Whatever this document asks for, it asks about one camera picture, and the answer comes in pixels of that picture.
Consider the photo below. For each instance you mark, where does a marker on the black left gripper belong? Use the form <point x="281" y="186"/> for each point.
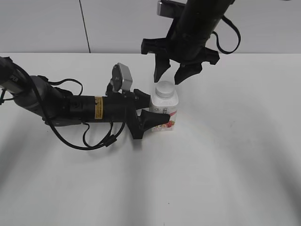
<point x="122" y="107"/>

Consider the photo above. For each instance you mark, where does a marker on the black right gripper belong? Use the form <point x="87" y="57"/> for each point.
<point x="184" y="43"/>

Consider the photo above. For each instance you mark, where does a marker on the white yili yogurt bottle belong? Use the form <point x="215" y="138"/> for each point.
<point x="168" y="106"/>

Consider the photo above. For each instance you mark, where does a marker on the white bottle cap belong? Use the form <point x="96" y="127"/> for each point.
<point x="164" y="89"/>

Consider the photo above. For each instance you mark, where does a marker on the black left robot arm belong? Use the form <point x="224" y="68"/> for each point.
<point x="38" y="95"/>

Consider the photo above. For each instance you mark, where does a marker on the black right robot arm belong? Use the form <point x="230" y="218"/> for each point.
<point x="217" y="7"/>

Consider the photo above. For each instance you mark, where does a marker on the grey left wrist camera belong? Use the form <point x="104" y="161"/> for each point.
<point x="121" y="79"/>

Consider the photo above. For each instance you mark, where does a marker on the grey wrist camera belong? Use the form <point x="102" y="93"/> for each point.
<point x="121" y="79"/>
<point x="169" y="8"/>

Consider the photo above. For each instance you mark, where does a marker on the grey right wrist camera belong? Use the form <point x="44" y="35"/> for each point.
<point x="169" y="8"/>

